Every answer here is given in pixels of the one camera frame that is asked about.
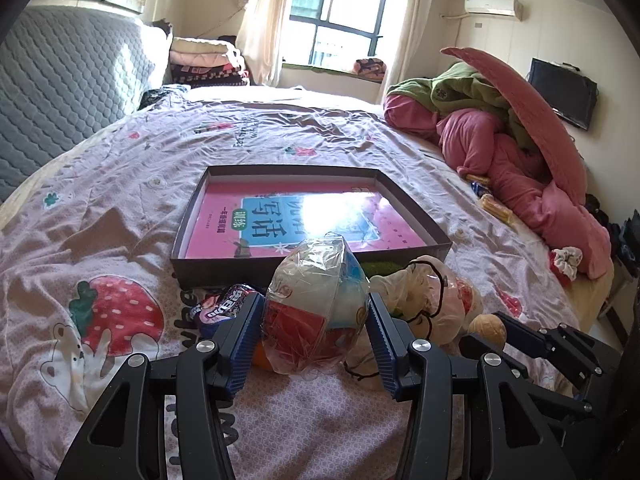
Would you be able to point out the plastic-wrapped red ball snack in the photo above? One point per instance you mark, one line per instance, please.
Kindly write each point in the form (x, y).
(316, 306)

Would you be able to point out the dark framed window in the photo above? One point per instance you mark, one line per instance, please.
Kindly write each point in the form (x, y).
(332, 34)

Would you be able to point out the pink crumpled duvet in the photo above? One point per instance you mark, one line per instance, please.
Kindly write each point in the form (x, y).
(473, 143)

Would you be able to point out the cream right curtain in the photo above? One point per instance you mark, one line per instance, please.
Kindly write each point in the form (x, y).
(408, 41)

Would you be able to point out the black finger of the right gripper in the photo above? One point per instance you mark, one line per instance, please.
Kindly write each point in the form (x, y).
(587, 363)

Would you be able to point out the cream left curtain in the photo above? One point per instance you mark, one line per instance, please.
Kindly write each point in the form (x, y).
(260, 38)

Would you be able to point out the grey quilted headboard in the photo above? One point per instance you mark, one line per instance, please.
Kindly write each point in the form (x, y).
(67, 73)

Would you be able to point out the yellow snack packet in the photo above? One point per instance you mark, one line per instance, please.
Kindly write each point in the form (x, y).
(496, 209)

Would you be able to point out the blue Oreo cookie packet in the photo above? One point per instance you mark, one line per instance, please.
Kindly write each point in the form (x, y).
(214, 310)

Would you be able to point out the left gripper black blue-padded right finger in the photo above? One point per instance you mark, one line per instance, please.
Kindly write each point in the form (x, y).
(505, 436)

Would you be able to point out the green blanket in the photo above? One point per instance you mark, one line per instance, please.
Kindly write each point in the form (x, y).
(459, 87)

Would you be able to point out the pink long pillow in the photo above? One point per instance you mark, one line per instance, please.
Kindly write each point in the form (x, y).
(537, 117)

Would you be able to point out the clear plastic bag with toy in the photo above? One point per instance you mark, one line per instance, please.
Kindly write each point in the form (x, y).
(437, 304)

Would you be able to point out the orange tangerine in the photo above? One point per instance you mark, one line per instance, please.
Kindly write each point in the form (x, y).
(259, 358)

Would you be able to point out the cream curtain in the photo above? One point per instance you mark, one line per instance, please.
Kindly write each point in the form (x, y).
(408, 41)
(260, 38)

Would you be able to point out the pink strawberry print bedsheet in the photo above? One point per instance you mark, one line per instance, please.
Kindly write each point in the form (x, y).
(85, 272)

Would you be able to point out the patterned bag on windowsill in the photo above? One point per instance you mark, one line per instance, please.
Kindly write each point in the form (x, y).
(370, 69)

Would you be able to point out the beige walnut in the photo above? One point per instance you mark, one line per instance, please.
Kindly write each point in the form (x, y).
(489, 327)

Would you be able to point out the dark cardboard box tray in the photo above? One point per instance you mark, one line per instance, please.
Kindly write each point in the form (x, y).
(258, 271)

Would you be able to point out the white wall air conditioner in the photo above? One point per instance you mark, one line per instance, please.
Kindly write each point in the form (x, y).
(501, 8)

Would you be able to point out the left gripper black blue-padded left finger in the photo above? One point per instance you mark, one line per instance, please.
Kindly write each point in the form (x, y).
(123, 436)

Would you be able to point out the red white scrunchie cloth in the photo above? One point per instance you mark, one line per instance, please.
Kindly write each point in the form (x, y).
(564, 263)

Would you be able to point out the pink Chinese children's book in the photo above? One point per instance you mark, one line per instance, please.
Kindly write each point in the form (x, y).
(268, 219)

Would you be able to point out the folded blanket stack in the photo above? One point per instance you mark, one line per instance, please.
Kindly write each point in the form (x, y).
(202, 62)

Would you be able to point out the black flat television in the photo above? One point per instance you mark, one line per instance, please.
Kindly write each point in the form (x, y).
(568, 92)

